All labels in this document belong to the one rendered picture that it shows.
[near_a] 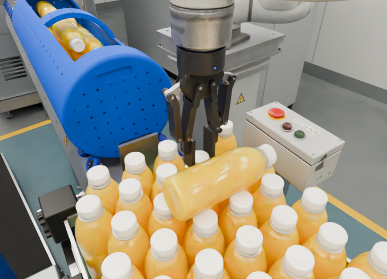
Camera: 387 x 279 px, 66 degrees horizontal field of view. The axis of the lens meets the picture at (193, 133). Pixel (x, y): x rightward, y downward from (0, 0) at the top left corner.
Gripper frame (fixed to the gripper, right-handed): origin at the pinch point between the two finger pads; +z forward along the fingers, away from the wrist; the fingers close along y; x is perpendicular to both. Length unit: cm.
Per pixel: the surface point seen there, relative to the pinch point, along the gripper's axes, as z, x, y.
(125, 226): 2.0, 7.4, 18.3
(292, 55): 54, -112, -162
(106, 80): -5.6, -25.4, 8.4
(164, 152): 2.3, -4.9, 5.0
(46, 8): -6, -97, 7
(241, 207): 2.1, 14.0, 1.2
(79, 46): -3, -58, 6
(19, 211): 97, -106, 48
